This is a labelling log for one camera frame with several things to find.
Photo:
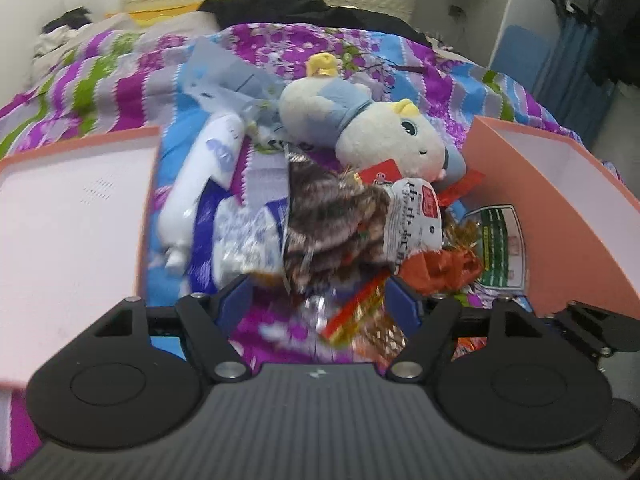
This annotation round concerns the white blue plush toy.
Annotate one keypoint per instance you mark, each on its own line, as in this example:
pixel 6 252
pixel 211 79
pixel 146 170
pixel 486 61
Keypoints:
pixel 380 125

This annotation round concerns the gold crinkled wrapper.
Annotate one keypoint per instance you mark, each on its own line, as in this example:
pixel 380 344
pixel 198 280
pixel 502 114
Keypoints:
pixel 462 235

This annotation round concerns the hanging dark clothes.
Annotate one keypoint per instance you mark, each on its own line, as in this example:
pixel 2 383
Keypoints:
pixel 610 20

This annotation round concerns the pile of dark white clothes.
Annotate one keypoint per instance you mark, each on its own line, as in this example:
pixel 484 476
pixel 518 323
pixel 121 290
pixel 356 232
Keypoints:
pixel 60 35

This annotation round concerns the orange red snack packet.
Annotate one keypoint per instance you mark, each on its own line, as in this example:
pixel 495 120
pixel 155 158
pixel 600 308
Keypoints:
pixel 440 270

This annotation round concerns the black jacket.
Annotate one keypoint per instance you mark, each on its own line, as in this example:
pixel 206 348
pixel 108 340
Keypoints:
pixel 280 2

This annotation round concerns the green white snack packet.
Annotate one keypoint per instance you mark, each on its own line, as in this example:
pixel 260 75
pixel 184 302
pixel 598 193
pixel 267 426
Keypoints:
pixel 500 245

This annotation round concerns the white packet red label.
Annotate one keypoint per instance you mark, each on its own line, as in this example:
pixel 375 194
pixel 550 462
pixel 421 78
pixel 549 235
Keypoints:
pixel 410 220

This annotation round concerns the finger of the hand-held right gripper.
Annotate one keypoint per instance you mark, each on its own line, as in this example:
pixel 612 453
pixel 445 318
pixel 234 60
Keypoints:
pixel 590 325

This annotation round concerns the small red packet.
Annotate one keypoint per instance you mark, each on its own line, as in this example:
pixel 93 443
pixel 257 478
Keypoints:
pixel 382 172
pixel 462 185

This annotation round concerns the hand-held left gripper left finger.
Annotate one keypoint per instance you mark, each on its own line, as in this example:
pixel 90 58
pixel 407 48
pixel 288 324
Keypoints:
pixel 235 302

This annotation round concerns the yellow cloth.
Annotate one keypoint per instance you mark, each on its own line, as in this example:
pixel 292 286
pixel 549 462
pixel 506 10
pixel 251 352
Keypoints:
pixel 150 17

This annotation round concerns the brown striped snack packet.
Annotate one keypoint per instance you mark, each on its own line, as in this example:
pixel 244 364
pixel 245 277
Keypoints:
pixel 330 215

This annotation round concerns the white plastic bottle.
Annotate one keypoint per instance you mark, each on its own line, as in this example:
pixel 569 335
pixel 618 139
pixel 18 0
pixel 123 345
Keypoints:
pixel 200 175

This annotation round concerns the grey blue plastic packet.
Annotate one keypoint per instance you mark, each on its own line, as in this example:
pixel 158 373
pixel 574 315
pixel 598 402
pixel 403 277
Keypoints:
pixel 220 75

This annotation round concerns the purple floral striped blanket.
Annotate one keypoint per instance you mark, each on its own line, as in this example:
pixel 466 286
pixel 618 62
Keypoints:
pixel 125 60

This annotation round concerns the red gold snack packet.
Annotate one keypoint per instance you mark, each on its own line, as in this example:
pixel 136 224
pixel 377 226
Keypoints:
pixel 350 315

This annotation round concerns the shallow pink white box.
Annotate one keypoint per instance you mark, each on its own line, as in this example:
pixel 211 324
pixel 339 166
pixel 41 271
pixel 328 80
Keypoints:
pixel 65 235

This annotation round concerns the blue white snack packet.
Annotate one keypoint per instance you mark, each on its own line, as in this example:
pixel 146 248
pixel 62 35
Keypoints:
pixel 240 240

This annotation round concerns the grey bed sheet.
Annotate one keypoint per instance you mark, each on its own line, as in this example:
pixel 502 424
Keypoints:
pixel 175 27

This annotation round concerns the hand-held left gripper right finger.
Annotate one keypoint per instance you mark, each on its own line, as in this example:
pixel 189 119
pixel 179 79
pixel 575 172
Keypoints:
pixel 402 310

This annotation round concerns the deep pink white box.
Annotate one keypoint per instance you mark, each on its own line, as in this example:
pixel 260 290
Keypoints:
pixel 550 220

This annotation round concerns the blue curtain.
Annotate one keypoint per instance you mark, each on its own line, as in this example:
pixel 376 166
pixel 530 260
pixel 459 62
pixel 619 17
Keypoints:
pixel 575 75

